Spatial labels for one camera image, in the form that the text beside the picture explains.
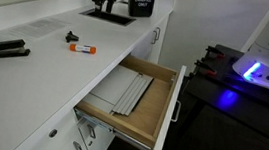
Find orange capped glue stick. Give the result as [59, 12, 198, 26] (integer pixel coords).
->
[69, 44, 97, 55]

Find black landfill bin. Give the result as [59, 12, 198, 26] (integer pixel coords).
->
[128, 0, 155, 17]

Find open wooden drawer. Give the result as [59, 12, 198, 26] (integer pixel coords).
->
[75, 55, 186, 150]

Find small black binder clip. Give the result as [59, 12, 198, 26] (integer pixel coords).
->
[65, 31, 79, 43]

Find printed white paper sheet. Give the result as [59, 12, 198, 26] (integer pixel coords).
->
[10, 18, 69, 40]

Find grey hanging file folders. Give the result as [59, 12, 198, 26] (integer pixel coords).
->
[83, 65, 154, 116]

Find black stapler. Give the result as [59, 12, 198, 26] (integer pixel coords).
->
[0, 39, 31, 58]

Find left red black clamp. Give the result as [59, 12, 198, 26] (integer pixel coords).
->
[194, 60, 217, 76]

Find red black clamp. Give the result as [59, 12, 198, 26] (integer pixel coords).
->
[206, 46, 225, 58]
[194, 60, 217, 76]

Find right red black clamp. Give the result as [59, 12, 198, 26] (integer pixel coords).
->
[206, 46, 225, 58]

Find black robot table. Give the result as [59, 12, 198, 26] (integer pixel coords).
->
[170, 40, 269, 150]

